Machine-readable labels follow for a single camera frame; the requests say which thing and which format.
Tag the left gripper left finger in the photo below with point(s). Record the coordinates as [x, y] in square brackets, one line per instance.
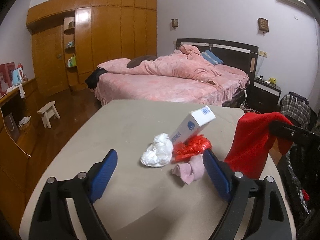
[87, 187]

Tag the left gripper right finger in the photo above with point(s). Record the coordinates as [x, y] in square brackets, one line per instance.
[231, 186]

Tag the red gloves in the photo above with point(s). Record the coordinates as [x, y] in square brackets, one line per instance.
[252, 142]

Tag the pink sock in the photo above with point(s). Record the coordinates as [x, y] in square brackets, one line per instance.
[191, 171]

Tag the plaid clothing pile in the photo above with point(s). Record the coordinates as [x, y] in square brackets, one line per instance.
[292, 107]

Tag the dark bedside nightstand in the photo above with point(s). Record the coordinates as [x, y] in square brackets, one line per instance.
[264, 97]

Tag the yellow plush toy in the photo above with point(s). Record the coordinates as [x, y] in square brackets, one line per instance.
[272, 81]

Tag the red crumpled plastic bag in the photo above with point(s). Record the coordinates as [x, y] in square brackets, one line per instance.
[183, 151]

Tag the white blue carton box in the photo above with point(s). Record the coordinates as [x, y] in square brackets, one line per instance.
[193, 124]

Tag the white crumpled plastic bag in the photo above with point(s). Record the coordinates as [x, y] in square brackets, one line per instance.
[159, 153]

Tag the small white wooden stool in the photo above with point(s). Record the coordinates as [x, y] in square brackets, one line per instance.
[46, 112]

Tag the wooden side counter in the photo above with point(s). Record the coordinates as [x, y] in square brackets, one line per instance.
[19, 119]

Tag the black clothing on bed edge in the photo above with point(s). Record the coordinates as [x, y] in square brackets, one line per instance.
[93, 79]

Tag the bed with dark headboard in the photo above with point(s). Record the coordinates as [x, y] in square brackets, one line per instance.
[237, 74]

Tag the blue pillow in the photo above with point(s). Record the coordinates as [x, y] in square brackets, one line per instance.
[212, 58]

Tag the pink comforter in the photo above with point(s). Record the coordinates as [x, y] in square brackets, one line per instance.
[187, 62]

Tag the light blue electric kettle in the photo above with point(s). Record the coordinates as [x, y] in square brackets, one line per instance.
[17, 76]

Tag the wooden wardrobe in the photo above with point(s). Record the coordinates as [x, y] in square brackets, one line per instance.
[70, 38]

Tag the right wall lamp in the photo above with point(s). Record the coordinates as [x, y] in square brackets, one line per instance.
[263, 25]

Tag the wall lamp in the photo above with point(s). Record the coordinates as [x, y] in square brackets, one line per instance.
[174, 23]
[263, 25]

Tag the left wall lamp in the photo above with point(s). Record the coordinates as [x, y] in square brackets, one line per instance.
[174, 23]

